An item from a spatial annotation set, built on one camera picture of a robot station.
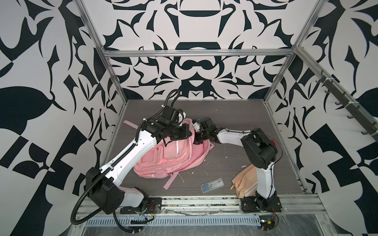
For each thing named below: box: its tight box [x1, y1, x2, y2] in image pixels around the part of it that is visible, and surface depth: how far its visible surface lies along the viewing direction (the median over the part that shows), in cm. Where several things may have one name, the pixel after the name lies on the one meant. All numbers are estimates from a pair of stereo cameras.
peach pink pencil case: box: [229, 163, 258, 199], surface depth 81 cm
